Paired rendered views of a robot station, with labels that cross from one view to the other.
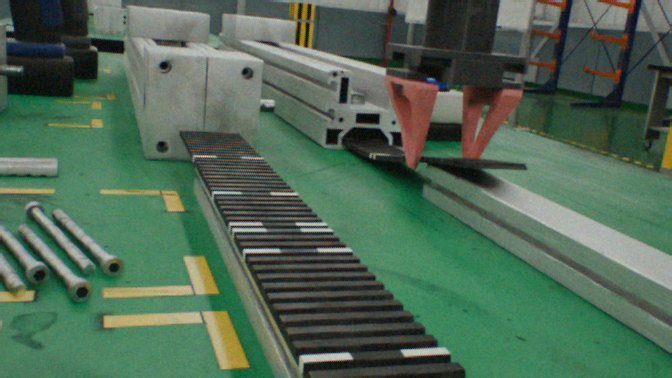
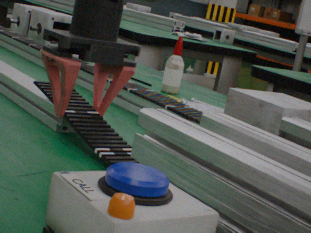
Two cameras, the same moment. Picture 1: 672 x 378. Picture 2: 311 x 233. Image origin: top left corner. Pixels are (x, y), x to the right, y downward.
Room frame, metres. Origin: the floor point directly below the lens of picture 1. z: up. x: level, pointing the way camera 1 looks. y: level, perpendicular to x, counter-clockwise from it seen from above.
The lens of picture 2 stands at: (1.24, -0.22, 0.96)
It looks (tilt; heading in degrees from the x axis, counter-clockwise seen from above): 12 degrees down; 160
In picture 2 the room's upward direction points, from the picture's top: 12 degrees clockwise
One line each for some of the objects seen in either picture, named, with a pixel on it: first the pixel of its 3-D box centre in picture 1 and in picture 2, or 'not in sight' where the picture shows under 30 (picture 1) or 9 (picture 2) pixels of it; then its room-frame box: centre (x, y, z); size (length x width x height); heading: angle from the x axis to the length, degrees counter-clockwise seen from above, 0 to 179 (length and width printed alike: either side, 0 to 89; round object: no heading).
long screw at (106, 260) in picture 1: (82, 237); not in sight; (0.37, 0.14, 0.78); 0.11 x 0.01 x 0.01; 37
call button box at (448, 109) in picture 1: (423, 111); (137, 231); (0.92, -0.11, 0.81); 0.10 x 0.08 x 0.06; 109
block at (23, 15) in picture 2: not in sight; (28, 23); (-0.38, -0.08, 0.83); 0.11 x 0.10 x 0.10; 105
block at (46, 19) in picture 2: not in sight; (48, 30); (-0.26, -0.04, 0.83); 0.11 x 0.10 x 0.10; 112
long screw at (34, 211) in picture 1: (58, 236); not in sight; (0.37, 0.15, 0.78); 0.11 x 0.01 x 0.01; 38
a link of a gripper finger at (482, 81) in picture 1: (461, 115); (75, 79); (0.59, -0.10, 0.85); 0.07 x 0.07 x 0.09; 18
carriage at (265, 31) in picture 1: (256, 35); not in sight; (1.38, 0.18, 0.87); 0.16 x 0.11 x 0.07; 19
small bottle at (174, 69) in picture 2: not in sight; (175, 64); (0.17, 0.18, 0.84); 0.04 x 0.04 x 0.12
